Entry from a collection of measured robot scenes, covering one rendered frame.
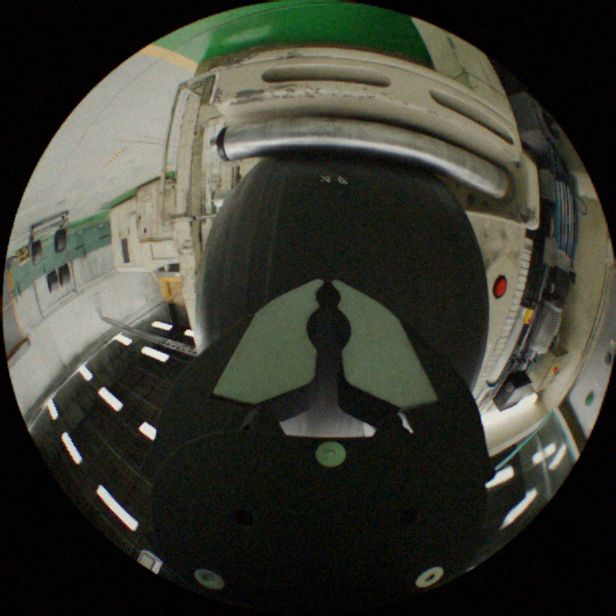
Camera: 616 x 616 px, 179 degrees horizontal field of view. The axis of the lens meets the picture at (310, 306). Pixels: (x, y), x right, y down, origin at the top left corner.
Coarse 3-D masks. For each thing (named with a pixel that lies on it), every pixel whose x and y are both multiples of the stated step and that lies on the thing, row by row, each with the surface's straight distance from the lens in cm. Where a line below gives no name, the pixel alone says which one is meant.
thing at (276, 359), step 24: (312, 288) 10; (264, 312) 9; (288, 312) 9; (312, 312) 9; (264, 336) 8; (288, 336) 7; (312, 336) 9; (240, 360) 7; (264, 360) 7; (288, 360) 7; (312, 360) 7; (240, 384) 6; (264, 384) 6; (288, 384) 6; (312, 384) 6; (264, 408) 6; (288, 408) 7
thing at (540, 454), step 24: (552, 408) 68; (552, 432) 70; (528, 456) 75; (552, 456) 71; (504, 480) 84; (528, 480) 77; (552, 480) 73; (504, 504) 86; (528, 504) 80; (504, 528) 89; (480, 552) 101
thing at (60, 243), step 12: (48, 228) 585; (60, 228) 585; (36, 240) 563; (60, 240) 558; (36, 252) 544; (60, 252) 580; (36, 264) 561; (60, 264) 583; (72, 264) 565; (48, 276) 560; (60, 276) 616; (48, 288) 598; (36, 300) 603
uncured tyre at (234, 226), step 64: (256, 192) 18; (320, 192) 17; (384, 192) 18; (448, 192) 24; (256, 256) 14; (320, 256) 14; (384, 256) 14; (448, 256) 17; (320, 320) 13; (448, 320) 16; (320, 384) 14
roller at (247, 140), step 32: (224, 128) 25; (256, 128) 23; (288, 128) 22; (320, 128) 22; (352, 128) 22; (384, 128) 23; (224, 160) 25; (384, 160) 24; (416, 160) 24; (448, 160) 25; (480, 160) 29
